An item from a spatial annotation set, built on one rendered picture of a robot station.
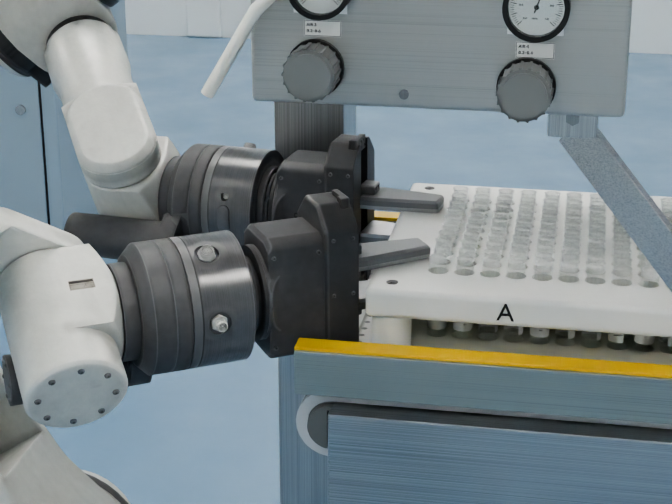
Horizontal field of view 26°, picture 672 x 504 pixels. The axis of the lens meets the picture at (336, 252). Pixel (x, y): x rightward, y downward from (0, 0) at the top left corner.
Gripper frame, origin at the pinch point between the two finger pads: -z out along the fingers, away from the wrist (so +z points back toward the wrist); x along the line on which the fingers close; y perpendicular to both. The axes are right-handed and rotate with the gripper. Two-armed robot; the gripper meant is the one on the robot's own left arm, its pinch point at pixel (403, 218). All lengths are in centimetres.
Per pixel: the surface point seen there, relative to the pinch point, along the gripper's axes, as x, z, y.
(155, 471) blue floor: 89, 75, -105
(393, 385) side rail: 4.6, -5.0, 19.8
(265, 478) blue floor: 90, 56, -109
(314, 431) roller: 9.1, 0.7, 19.3
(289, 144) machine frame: -3.0, 11.9, -7.0
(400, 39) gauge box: -18.9, -6.1, 22.6
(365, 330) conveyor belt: 6.2, 0.6, 8.0
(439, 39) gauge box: -18.9, -8.4, 22.3
